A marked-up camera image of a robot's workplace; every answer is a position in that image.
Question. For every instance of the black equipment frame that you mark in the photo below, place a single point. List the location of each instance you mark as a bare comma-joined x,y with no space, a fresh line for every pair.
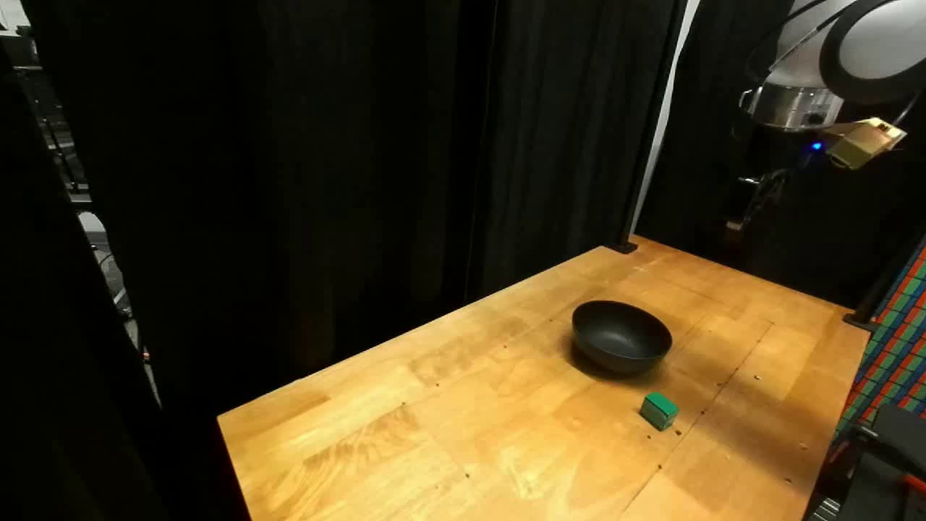
878,473

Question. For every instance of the black bowl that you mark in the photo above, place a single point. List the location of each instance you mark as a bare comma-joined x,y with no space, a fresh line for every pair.
620,333

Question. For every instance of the black table clamp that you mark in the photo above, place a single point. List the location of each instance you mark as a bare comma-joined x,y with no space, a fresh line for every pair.
625,246

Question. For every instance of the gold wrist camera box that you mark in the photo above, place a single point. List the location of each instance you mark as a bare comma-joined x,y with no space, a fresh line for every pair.
868,139

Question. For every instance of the black curtain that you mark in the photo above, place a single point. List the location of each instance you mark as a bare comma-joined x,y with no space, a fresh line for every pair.
338,164

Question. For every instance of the white vertical pole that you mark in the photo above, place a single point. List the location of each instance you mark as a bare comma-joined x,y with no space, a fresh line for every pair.
661,116

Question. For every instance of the colourful checkered board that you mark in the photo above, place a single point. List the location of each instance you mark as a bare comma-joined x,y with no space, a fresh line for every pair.
894,352

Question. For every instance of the green block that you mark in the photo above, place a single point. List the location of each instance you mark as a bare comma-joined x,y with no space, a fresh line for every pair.
658,408

